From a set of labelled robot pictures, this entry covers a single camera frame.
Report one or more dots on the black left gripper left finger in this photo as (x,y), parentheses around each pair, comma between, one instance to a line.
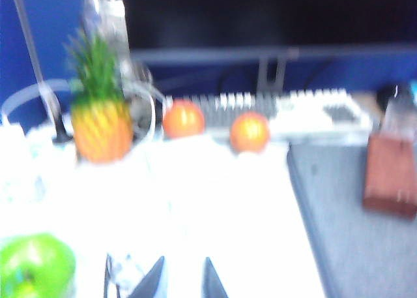
(151,283)

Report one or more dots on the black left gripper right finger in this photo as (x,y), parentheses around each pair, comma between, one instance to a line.
(213,283)

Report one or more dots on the green apple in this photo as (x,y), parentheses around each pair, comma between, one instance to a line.
(36,267)

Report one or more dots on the grey laptop sleeve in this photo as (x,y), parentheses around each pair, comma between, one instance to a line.
(358,229)

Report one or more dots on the orange fruit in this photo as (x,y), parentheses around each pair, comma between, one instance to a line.
(250,132)
(183,119)

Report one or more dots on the plastic pineapple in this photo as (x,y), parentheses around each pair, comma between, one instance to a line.
(101,131)

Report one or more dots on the white grey keyboard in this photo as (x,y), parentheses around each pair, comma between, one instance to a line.
(293,110)

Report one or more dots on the grey monitor stand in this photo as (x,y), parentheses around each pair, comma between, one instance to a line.
(262,74)

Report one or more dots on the black computer monitor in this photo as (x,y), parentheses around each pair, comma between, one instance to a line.
(267,17)

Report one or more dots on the grey partition post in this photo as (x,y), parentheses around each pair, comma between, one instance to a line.
(29,40)

